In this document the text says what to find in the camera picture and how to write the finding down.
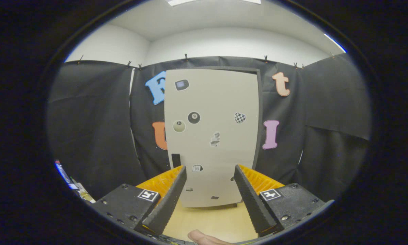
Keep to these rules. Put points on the grey shoe cabinet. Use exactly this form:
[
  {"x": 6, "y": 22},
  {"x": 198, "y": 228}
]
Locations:
[{"x": 260, "y": 112}]

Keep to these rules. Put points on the white side table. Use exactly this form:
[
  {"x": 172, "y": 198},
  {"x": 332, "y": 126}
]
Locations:
[{"x": 83, "y": 194}]

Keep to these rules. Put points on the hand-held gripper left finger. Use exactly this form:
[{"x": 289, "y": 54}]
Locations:
[{"x": 168, "y": 200}]

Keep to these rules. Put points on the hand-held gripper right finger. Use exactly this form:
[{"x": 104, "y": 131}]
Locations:
[{"x": 253, "y": 200}]

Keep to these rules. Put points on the blue display screen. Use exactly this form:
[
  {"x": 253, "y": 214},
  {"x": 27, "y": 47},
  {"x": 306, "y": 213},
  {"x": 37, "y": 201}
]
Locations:
[{"x": 62, "y": 173}]

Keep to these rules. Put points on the row of black cloth clips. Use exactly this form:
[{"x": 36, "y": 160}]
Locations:
[{"x": 186, "y": 56}]

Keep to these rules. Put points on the long ceiling light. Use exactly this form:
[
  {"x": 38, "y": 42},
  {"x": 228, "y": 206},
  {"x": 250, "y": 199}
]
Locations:
[
  {"x": 214, "y": 2},
  {"x": 335, "y": 42}
]

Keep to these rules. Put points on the black backdrop cloth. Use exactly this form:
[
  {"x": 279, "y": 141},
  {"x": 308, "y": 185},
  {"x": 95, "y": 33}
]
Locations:
[{"x": 88, "y": 129}]

